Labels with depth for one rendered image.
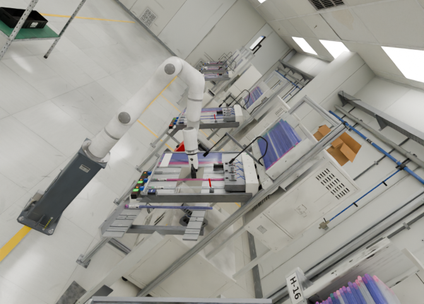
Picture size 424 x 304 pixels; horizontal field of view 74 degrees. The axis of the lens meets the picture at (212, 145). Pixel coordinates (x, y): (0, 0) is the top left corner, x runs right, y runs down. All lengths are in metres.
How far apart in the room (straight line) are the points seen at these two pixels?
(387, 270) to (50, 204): 1.92
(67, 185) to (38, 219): 0.37
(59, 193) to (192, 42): 8.82
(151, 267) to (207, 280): 0.43
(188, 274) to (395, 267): 1.51
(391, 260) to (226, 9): 9.76
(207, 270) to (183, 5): 9.20
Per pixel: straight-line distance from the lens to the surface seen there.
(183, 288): 2.40
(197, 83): 1.64
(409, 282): 1.19
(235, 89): 6.38
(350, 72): 5.19
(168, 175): 2.13
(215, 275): 2.28
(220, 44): 10.38
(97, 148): 1.89
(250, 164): 2.07
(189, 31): 10.43
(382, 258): 1.09
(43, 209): 2.26
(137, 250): 1.70
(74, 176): 2.02
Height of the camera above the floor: 1.79
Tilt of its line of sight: 17 degrees down
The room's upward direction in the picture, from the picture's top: 46 degrees clockwise
